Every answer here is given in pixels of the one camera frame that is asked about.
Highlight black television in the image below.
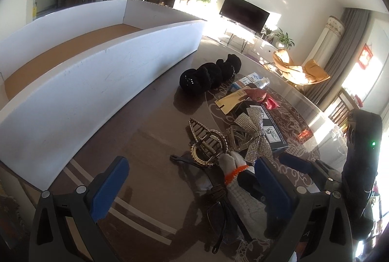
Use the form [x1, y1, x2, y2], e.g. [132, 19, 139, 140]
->
[219, 0, 270, 33]

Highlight white television stand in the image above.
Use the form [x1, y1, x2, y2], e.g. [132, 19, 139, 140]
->
[223, 28, 283, 59]

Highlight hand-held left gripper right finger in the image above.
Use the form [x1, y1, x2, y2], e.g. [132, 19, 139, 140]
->
[254, 157, 354, 262]

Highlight tan flat card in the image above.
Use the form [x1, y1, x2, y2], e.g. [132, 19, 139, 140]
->
[214, 89, 248, 114]

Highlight gold hair claw clip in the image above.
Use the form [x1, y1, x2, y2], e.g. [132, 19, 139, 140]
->
[225, 124, 259, 153]
[187, 117, 228, 170]

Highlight orange lounge chair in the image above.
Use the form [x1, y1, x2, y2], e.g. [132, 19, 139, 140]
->
[272, 48, 331, 86]

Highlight small silver bottle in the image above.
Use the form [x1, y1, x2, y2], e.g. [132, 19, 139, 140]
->
[249, 77, 270, 89]

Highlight wooden slatted chair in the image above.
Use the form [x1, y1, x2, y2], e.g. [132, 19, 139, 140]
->
[328, 89, 354, 129]

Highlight white cardboard box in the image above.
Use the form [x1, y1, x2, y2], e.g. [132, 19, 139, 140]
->
[0, 0, 208, 191]

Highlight black plush hair band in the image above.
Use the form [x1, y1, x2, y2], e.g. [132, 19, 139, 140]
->
[179, 54, 242, 95]

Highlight brown cord bundle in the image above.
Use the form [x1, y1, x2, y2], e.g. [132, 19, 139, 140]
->
[207, 184, 228, 205]

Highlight grey curtain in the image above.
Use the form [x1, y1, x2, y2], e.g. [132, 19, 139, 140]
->
[316, 8, 370, 107]

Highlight black box with hand drawings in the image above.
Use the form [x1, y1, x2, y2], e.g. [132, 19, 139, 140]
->
[234, 102, 289, 156]

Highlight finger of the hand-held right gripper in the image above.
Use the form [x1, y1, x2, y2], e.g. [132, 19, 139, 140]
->
[279, 153, 342, 187]

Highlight green potted plant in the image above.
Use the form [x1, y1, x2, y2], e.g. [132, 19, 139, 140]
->
[275, 28, 295, 50]

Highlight grey glove with orange band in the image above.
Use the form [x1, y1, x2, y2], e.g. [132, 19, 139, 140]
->
[219, 150, 274, 240]

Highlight white blue ointment box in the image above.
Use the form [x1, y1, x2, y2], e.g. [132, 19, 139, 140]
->
[229, 73, 262, 92]

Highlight black eyeglasses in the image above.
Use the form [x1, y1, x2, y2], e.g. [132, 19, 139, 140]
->
[170, 154, 253, 253]

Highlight cream standing air conditioner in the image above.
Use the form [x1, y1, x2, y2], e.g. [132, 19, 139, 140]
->
[308, 16, 345, 68]

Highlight rhinestone bow hair clip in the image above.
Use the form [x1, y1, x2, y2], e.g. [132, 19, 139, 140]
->
[234, 107, 274, 163]

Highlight patterned glass desktop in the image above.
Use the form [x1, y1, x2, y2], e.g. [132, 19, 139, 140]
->
[0, 35, 380, 262]

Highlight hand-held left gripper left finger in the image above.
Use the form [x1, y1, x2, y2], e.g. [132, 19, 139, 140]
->
[29, 156, 131, 262]

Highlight red wall ornament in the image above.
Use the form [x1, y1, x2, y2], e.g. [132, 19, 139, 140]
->
[358, 44, 374, 69]

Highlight red sachet with gold emblem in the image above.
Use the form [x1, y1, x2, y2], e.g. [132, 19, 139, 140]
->
[245, 89, 268, 103]

